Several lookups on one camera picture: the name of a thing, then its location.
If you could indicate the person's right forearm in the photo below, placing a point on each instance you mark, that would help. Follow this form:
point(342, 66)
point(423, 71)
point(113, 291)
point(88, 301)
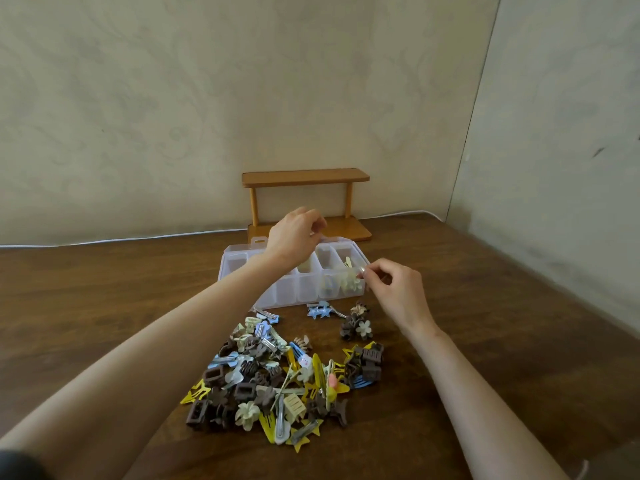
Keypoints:
point(480, 409)

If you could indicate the blue star hair clip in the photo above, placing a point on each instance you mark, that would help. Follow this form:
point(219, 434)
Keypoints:
point(320, 310)

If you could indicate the person's left hand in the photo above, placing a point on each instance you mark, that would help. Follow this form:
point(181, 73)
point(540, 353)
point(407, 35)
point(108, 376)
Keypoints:
point(295, 237)

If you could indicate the clear plastic compartment box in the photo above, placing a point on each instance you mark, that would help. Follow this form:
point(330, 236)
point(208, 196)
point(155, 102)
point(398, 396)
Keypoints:
point(300, 289)

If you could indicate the cream hair clip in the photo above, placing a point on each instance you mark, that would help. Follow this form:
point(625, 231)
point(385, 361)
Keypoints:
point(350, 283)

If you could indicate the pile of mixed hair clips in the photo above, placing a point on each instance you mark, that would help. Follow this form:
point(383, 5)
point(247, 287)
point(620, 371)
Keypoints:
point(280, 389)

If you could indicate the person's right hand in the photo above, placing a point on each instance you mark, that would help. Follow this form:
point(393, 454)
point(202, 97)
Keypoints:
point(402, 294)

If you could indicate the person's left forearm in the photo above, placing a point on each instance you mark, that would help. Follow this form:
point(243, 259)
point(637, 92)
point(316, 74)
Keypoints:
point(140, 374)

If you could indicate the small wooden shelf rack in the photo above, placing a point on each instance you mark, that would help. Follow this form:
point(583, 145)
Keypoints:
point(300, 177)

